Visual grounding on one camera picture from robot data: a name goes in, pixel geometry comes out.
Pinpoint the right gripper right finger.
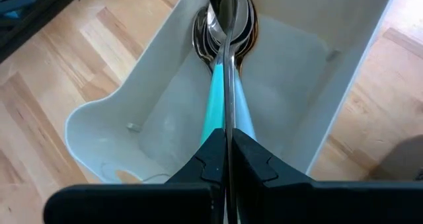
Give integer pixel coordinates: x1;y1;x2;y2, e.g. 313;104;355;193
231;128;423;224

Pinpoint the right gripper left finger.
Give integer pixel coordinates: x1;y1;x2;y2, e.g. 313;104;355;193
42;128;229;224

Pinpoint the light-blue-handled spoon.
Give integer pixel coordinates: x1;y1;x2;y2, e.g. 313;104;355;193
206;5;258;141

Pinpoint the teal-handled spoon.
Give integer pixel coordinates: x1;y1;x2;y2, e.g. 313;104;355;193
192;5;226;145

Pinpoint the black aluminium rig frame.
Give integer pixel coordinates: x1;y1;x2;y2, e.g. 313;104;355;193
0;0;89;65

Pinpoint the light grey plastic bin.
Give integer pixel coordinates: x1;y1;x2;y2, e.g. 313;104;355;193
64;0;396;185

